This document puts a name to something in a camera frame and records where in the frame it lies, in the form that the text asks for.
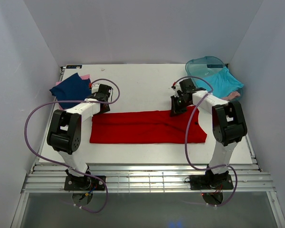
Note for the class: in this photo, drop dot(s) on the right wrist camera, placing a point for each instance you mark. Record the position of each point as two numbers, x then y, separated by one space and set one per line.
176 87

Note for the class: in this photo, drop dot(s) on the red t shirt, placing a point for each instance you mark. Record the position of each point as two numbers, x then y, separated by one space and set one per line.
140 127

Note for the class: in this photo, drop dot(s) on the navy blue folded t shirt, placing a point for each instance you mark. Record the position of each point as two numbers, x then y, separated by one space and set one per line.
71 91

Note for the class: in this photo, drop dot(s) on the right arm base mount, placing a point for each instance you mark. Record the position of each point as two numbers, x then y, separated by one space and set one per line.
200 182

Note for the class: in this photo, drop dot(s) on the salmon pink t shirt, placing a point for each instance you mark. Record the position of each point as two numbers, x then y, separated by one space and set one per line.
232 96

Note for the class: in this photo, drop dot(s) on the teal plastic bin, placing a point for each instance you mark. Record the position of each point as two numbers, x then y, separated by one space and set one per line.
205 66

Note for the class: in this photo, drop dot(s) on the pink folded t shirt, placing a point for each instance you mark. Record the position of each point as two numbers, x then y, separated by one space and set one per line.
85 76

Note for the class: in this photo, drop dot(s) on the blue label sticker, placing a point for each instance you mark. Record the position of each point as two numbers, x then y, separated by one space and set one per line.
73 66

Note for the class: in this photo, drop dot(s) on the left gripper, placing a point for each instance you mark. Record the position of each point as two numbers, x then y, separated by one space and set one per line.
105 107

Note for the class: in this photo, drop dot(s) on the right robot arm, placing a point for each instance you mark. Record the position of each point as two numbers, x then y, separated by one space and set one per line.
228 127

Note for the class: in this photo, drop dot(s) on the aluminium rail frame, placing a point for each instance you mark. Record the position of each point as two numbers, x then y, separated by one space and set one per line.
146 182

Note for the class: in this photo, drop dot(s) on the turquoise t shirt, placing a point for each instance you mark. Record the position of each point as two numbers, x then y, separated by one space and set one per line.
223 83

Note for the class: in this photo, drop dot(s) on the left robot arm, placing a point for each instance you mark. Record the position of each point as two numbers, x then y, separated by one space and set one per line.
64 134

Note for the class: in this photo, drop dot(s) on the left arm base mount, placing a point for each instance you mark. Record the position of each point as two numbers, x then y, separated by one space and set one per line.
84 183

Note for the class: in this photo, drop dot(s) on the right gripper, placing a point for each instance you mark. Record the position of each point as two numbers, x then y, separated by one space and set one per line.
177 109

